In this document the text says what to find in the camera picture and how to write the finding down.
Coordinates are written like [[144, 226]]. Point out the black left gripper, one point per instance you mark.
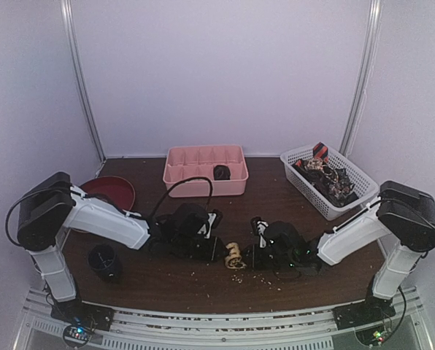
[[212, 254]]

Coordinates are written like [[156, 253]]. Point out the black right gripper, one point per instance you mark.
[[256, 256]]

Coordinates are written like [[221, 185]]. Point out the leopard print tie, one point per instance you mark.
[[234, 260]]

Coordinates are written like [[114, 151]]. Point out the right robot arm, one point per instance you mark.
[[398, 210]]

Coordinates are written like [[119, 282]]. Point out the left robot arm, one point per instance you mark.
[[56, 205]]

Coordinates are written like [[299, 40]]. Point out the dark patterned ties pile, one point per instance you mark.
[[333, 183]]

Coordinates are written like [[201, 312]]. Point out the rolled black tie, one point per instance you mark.
[[221, 173]]

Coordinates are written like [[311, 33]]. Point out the pink divided organizer box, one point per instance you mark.
[[197, 162]]

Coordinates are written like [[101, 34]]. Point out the red round plate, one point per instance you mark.
[[111, 191]]

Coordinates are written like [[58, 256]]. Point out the dark blue cup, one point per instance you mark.
[[105, 263]]

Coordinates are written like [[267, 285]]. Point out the white plastic mesh basket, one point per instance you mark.
[[365, 187]]

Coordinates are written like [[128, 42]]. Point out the red black striped tie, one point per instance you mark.
[[320, 151]]

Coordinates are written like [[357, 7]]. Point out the right circuit board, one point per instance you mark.
[[375, 336]]

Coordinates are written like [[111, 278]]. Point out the circuit board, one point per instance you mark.
[[75, 336], [375, 336]]

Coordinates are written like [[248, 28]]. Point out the left circuit board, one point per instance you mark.
[[75, 336]]

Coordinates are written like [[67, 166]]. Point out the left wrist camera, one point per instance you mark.
[[214, 219]]

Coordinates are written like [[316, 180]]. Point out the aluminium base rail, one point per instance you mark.
[[310, 328]]

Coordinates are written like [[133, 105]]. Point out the right aluminium corner post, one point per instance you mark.
[[365, 70]]

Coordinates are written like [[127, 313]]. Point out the aluminium corner post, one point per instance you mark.
[[365, 70], [68, 22]]

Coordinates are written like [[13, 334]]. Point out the left aluminium corner post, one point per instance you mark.
[[68, 22]]

